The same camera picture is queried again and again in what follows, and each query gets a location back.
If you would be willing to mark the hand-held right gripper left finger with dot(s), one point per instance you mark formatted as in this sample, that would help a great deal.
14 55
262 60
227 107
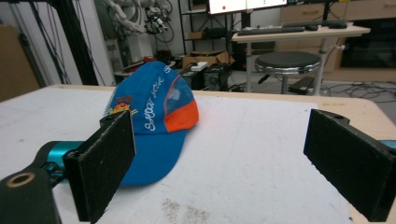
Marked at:
101 165

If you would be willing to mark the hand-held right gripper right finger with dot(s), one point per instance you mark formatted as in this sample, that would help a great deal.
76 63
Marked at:
348 161

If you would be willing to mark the blue and orange baseball cap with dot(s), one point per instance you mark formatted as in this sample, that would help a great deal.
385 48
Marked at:
162 124

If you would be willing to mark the round black stool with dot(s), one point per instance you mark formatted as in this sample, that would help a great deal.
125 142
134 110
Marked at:
287 63

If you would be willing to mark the wooden cabinet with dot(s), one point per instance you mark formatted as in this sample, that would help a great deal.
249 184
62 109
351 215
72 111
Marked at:
339 37

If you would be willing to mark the black metal stand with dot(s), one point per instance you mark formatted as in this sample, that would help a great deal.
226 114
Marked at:
74 40

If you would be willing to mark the light wooden desk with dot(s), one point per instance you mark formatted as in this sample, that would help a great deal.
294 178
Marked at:
299 34

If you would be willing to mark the black computer mouse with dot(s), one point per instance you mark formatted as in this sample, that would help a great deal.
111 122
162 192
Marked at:
311 27

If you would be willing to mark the open cardboard box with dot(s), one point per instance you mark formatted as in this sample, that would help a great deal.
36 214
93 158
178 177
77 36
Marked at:
205 58

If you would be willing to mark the black keyboard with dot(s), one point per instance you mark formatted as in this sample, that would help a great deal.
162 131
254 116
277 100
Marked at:
271 30

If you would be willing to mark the black metal shelf rack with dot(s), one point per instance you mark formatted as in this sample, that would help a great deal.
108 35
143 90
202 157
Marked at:
202 25

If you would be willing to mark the computer monitor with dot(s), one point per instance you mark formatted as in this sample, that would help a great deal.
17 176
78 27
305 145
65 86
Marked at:
247 5

